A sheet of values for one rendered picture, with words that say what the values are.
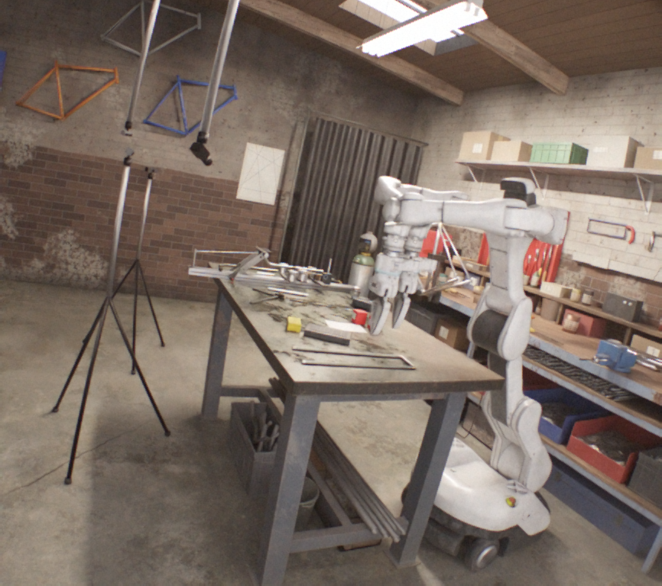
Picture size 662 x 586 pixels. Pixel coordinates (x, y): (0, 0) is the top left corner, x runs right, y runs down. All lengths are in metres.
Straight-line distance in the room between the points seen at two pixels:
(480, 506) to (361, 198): 3.74
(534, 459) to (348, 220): 3.42
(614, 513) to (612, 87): 2.85
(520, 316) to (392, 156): 3.69
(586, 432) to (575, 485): 0.30
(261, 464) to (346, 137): 3.60
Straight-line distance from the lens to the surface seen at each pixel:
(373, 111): 5.55
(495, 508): 1.99
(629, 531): 2.72
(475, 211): 1.25
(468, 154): 4.39
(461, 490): 2.00
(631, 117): 3.70
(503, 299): 1.80
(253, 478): 2.19
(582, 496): 2.83
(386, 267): 1.34
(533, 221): 1.32
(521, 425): 2.06
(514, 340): 1.78
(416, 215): 1.27
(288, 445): 1.46
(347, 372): 1.37
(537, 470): 2.34
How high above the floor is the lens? 1.36
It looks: 6 degrees down
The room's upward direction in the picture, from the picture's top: 12 degrees clockwise
